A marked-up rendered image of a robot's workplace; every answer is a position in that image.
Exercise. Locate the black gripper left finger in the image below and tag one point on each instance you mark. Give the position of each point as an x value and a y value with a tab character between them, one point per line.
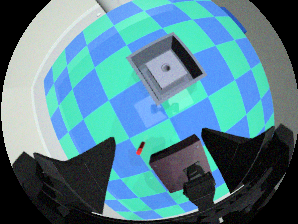
87	175

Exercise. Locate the white square plate with hole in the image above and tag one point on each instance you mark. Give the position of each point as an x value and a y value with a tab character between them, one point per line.
167	61

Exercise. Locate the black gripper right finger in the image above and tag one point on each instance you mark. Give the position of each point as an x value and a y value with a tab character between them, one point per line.
234	155

